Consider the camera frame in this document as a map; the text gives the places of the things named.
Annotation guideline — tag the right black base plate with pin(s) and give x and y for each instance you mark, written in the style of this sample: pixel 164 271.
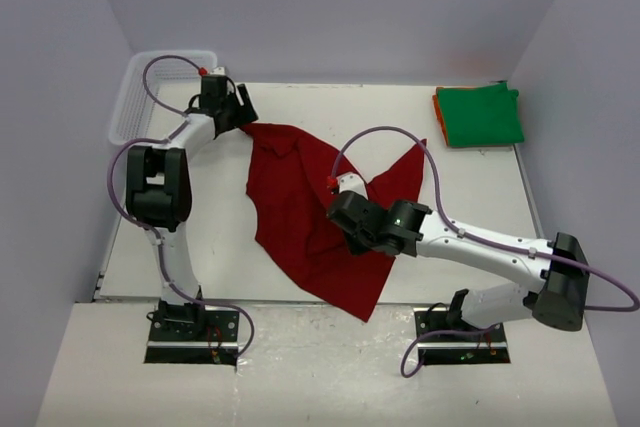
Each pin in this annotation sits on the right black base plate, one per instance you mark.
pixel 490 348

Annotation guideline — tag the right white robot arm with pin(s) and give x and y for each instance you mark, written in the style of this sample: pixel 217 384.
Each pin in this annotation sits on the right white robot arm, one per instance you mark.
pixel 540 281

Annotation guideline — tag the red t shirt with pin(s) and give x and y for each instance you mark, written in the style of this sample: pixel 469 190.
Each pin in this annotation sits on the red t shirt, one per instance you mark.
pixel 287 184

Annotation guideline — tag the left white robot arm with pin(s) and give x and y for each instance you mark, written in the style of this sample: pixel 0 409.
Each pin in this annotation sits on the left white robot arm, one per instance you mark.
pixel 159 199

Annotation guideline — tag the green folded t shirt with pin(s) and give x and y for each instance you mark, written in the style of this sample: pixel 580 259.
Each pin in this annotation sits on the green folded t shirt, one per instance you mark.
pixel 485 116

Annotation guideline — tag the white plastic basket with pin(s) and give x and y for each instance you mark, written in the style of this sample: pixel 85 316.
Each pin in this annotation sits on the white plastic basket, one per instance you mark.
pixel 133 108

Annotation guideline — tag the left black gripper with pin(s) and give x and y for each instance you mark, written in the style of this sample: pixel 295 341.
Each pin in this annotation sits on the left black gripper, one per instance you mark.
pixel 245 115

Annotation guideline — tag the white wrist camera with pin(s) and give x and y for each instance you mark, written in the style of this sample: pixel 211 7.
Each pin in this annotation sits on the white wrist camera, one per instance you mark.
pixel 214 71
pixel 349 181

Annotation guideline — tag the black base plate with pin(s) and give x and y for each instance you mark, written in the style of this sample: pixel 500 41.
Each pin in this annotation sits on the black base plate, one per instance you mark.
pixel 200 337
pixel 490 348

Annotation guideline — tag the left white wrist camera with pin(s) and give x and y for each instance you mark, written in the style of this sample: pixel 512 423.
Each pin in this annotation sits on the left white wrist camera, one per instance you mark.
pixel 214 71

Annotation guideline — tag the orange folded t shirt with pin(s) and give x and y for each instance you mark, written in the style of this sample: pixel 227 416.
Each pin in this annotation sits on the orange folded t shirt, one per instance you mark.
pixel 439 115

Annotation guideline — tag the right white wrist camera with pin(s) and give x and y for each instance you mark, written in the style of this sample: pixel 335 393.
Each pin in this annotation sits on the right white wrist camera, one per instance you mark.
pixel 349 181

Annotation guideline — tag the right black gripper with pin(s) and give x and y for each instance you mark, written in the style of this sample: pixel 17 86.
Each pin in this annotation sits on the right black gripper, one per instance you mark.
pixel 356 247

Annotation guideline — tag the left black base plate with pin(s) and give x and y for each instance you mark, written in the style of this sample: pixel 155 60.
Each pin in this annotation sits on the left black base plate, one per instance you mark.
pixel 200 337

